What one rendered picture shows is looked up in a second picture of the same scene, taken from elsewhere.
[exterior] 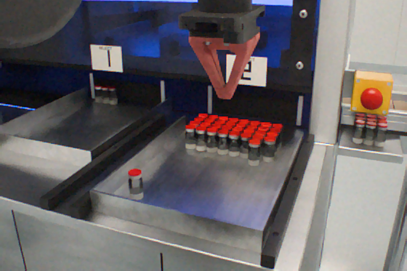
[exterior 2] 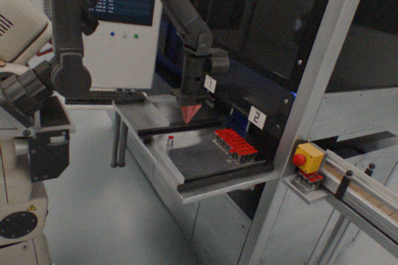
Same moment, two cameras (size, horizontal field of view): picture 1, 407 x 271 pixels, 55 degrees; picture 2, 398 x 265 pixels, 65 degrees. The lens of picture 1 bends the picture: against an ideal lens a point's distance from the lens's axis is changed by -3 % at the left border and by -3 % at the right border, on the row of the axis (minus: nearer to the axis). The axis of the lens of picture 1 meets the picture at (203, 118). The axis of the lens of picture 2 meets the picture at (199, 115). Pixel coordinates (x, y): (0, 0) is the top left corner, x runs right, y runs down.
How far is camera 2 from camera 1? 62 cm
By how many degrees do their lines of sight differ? 31
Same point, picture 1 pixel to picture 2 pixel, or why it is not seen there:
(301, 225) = (209, 189)
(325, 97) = (283, 148)
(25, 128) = (163, 101)
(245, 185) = (212, 165)
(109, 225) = (150, 151)
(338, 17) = (299, 110)
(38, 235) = not seen: hidden behind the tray
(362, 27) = not seen: outside the picture
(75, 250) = not seen: hidden behind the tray
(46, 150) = (158, 114)
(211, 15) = (176, 93)
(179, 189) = (186, 152)
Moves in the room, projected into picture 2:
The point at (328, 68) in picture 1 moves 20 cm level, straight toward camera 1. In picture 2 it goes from (289, 134) to (247, 144)
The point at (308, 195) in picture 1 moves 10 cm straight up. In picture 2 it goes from (231, 183) to (238, 159)
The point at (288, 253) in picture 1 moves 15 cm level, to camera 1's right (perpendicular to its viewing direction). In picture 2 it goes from (191, 193) to (231, 220)
